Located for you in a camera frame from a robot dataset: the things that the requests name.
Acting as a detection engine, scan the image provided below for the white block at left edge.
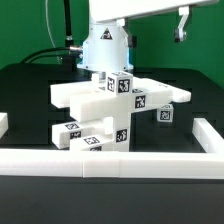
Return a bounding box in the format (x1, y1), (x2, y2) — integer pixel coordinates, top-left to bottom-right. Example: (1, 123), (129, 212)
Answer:
(0, 113), (8, 134)

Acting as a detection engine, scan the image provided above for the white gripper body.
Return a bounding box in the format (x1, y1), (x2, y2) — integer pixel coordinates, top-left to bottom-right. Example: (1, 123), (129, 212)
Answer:
(89, 0), (219, 22)

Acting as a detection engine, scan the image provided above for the black cable bundle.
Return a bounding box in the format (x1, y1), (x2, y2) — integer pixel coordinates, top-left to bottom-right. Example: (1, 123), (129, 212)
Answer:
(20, 0), (84, 64)

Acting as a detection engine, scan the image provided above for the white U-shaped fence frame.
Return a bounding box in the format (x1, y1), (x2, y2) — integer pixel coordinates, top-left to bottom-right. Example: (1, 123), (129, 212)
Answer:
(0, 118), (224, 179)

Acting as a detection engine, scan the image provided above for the white chair seat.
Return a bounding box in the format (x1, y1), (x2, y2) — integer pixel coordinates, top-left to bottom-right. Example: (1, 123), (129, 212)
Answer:
(102, 113), (131, 152)

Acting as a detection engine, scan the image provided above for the thin white cable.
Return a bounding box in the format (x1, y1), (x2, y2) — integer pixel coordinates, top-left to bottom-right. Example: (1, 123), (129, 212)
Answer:
(45, 0), (63, 64)

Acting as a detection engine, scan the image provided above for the white marker cube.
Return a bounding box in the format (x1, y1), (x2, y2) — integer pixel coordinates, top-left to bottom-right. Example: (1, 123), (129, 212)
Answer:
(106, 71), (133, 95)
(157, 104), (174, 122)

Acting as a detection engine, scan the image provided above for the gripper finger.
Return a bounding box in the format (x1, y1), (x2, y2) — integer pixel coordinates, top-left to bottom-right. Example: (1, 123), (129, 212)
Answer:
(117, 18), (137, 48)
(174, 6), (191, 42)

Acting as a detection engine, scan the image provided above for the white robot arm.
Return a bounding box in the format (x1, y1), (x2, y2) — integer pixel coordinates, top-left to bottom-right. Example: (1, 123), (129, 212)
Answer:
(78, 0), (219, 72)

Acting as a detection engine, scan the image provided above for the white chair back frame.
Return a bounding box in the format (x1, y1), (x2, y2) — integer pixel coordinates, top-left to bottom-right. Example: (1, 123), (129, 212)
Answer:
(50, 76), (191, 122)

